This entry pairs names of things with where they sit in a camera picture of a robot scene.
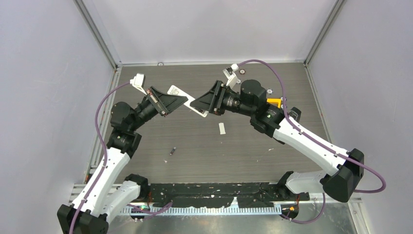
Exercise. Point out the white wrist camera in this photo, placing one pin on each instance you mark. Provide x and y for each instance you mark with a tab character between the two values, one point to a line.
138	82
230	74

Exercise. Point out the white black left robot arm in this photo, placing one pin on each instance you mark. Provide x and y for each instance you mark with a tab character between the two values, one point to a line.
95	208

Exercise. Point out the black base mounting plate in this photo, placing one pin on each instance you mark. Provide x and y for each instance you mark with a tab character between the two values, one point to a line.
218	195

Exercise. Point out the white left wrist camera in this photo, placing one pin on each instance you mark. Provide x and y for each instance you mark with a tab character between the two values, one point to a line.
138	82

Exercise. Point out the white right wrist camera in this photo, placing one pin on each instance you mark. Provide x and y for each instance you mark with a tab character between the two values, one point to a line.
230	74

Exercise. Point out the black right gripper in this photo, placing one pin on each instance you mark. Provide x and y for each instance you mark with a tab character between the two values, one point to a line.
212	101

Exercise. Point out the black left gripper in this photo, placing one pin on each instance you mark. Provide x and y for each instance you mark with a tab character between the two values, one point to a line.
166	103

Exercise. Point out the black yellow metronome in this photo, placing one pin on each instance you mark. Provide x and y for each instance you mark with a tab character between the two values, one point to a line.
295	114

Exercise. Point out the white battery cover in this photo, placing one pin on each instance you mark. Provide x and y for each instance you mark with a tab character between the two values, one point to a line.
222	128

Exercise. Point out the yellow triangular plastic frame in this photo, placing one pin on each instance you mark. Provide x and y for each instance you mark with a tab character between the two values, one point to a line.
275	101

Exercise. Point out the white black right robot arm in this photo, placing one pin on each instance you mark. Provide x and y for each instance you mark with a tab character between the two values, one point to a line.
340	171

